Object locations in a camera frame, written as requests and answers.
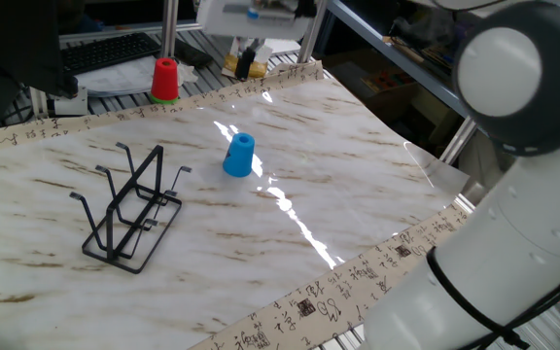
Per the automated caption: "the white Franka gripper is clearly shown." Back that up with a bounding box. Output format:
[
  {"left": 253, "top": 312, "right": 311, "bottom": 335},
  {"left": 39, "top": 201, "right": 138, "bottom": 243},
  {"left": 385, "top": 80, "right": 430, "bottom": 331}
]
[{"left": 196, "top": 0, "right": 313, "bottom": 82}]

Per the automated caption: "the blue plastic cup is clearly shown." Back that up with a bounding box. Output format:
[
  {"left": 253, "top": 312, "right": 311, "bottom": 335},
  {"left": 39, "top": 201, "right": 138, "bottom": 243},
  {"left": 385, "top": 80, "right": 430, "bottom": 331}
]
[{"left": 222, "top": 131, "right": 257, "bottom": 179}]

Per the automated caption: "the red plastic cup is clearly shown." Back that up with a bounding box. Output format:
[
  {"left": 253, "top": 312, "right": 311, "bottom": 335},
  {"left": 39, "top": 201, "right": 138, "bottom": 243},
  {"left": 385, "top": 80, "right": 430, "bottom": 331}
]
[{"left": 151, "top": 56, "right": 180, "bottom": 101}]

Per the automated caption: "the green plastic cup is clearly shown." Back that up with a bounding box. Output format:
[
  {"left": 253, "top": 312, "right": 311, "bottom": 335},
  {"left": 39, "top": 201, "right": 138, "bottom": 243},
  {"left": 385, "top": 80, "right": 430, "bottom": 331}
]
[{"left": 149, "top": 93, "right": 181, "bottom": 106}]

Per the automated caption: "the yellow packet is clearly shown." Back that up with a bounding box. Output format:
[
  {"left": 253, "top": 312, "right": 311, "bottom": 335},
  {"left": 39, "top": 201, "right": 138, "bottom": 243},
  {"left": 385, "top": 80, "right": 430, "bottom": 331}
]
[{"left": 224, "top": 38, "right": 275, "bottom": 80}]

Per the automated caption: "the white paper stack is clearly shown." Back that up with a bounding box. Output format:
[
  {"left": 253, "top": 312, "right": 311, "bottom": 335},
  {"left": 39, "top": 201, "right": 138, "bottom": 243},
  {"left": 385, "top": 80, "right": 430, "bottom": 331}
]
[{"left": 73, "top": 55, "right": 198, "bottom": 98}]

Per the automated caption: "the black keyboard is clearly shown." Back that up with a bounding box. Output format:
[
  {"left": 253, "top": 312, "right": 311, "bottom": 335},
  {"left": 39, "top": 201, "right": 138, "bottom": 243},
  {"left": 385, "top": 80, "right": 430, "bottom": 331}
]
[{"left": 60, "top": 32, "right": 162, "bottom": 75}]

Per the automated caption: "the grey shelf beam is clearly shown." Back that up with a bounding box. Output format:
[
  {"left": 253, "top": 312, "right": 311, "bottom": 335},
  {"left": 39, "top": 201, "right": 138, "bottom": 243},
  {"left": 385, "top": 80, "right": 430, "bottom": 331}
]
[{"left": 328, "top": 0, "right": 471, "bottom": 118}]

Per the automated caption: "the marble pattern glossy sheet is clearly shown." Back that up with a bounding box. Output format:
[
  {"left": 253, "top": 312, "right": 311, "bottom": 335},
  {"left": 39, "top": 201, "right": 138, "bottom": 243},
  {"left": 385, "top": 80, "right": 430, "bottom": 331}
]
[{"left": 0, "top": 77, "right": 471, "bottom": 350}]

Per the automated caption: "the black monitor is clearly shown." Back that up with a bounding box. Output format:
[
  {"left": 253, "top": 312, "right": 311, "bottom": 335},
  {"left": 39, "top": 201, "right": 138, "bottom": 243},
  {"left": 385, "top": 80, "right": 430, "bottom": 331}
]
[{"left": 0, "top": 0, "right": 80, "bottom": 132}]

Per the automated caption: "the beige calligraphy paper sheet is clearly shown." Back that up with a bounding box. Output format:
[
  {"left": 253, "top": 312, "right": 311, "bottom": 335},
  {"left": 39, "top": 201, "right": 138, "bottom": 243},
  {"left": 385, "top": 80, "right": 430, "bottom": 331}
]
[{"left": 0, "top": 60, "right": 475, "bottom": 350}]

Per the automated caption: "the aluminium frame post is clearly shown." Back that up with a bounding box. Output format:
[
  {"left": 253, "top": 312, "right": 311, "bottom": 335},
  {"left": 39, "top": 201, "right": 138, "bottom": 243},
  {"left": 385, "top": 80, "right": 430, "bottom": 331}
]
[
  {"left": 437, "top": 116, "right": 479, "bottom": 166},
  {"left": 160, "top": 0, "right": 180, "bottom": 59},
  {"left": 297, "top": 0, "right": 331, "bottom": 64}
]

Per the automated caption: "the white monitor bracket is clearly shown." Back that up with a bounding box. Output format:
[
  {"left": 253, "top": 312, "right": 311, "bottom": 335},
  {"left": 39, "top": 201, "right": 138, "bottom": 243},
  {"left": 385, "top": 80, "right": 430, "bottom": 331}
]
[{"left": 46, "top": 87, "right": 89, "bottom": 118}]

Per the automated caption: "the black wire cup rack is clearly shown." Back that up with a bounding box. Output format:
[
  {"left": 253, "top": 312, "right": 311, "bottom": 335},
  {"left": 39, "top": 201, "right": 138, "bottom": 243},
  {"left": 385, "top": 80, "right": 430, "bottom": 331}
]
[{"left": 68, "top": 141, "right": 193, "bottom": 275}]

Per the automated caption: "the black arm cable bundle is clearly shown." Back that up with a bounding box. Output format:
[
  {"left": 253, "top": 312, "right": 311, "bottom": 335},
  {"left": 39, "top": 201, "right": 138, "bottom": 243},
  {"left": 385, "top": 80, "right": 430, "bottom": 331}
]
[{"left": 425, "top": 245, "right": 560, "bottom": 350}]

